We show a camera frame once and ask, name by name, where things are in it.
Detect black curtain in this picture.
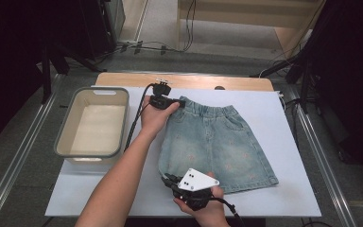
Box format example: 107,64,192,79
308,0,363,190
0,0,107,152

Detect beige plastic basket grey rim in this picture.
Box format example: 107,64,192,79
54,86,130,166

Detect grey cabinet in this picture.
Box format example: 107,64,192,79
102,0,127,44

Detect light wooden desk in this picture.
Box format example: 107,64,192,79
176,0,325,60

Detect aluminium floor rail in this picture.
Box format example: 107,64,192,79
0,74,66,227
287,86,358,227

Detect black hanging cable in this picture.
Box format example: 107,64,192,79
182,0,199,53

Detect black metal stand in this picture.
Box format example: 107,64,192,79
41,41,108,105
250,50,322,114

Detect person's right hand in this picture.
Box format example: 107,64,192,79
173,171,232,227

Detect thin black cable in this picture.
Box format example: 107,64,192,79
94,40,185,65

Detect left hand-held gripper black cable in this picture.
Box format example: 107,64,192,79
124,82,157,152

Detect hand-held gripper black cable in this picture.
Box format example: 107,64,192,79
210,197,246,227
124,82,157,152

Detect right hand-held gripper black cable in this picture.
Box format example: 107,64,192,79
210,197,246,227

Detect white table mat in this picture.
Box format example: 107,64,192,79
44,84,323,218

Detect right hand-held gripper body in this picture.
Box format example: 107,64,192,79
171,168,220,212

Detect blue denim shorts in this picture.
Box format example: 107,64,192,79
158,96,280,195

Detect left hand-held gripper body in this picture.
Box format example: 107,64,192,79
148,79,175,111

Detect person's left hand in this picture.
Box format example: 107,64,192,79
140,101,182,137

